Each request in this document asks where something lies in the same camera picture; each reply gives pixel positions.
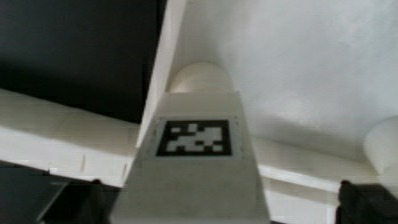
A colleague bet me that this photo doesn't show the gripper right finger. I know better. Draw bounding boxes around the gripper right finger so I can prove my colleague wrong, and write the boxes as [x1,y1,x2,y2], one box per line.
[334,180,398,224]

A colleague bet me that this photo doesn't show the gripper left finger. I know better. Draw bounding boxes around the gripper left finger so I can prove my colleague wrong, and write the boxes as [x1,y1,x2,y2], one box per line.
[37,180,120,224]

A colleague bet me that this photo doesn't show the white table leg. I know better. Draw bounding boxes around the white table leg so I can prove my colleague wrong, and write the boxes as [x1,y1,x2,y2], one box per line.
[110,63,270,224]

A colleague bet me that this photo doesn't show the white square tabletop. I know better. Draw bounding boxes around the white square tabletop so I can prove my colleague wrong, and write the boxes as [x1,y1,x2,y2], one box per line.
[145,0,398,190]

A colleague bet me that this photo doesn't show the white U-shaped fence wall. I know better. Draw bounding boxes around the white U-shaped fence wall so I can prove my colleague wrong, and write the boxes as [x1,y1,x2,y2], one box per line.
[0,89,378,224]

